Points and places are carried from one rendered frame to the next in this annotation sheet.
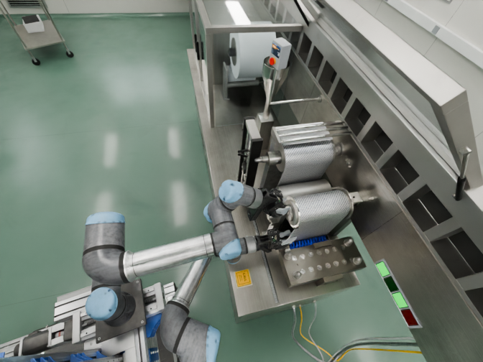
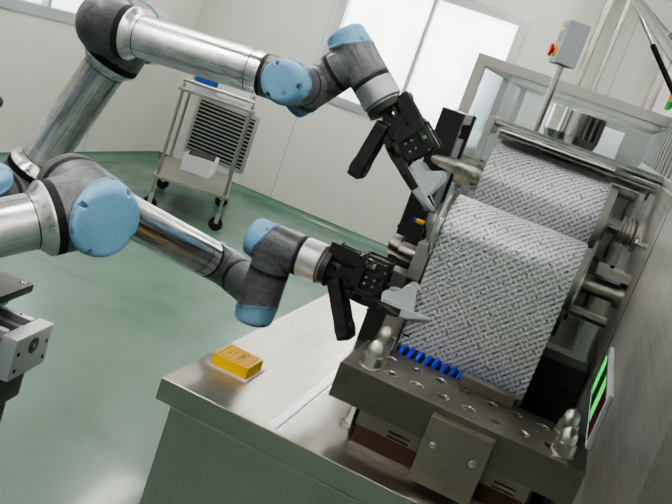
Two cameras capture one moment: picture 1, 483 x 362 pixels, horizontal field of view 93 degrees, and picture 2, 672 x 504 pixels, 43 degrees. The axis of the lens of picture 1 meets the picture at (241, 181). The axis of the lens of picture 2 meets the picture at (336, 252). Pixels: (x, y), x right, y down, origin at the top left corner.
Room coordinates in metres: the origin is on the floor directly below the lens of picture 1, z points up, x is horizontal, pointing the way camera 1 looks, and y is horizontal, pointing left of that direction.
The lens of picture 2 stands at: (-0.86, -0.94, 1.48)
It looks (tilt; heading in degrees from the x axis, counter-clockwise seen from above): 13 degrees down; 34
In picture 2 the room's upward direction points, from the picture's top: 20 degrees clockwise
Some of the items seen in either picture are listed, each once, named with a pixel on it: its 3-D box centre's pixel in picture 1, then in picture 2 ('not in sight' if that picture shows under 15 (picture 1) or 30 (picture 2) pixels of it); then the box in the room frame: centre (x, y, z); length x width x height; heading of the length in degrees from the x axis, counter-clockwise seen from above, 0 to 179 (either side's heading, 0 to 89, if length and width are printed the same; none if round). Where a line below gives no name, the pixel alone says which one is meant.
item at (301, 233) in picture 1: (312, 231); (475, 329); (0.47, -0.38, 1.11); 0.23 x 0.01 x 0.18; 109
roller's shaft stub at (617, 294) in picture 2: not in sight; (602, 289); (0.58, -0.51, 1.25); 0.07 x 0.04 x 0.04; 109
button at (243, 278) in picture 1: (243, 278); (237, 361); (0.26, -0.07, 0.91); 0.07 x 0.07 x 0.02; 19
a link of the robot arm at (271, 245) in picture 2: (233, 248); (276, 246); (0.34, -0.01, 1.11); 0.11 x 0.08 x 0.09; 109
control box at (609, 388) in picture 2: (395, 291); (600, 393); (0.22, -0.67, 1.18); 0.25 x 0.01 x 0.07; 19
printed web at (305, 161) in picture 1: (300, 193); (500, 288); (0.65, -0.31, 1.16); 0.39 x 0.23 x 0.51; 19
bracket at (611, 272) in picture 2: (354, 197); (614, 272); (0.58, -0.52, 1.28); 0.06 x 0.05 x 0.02; 109
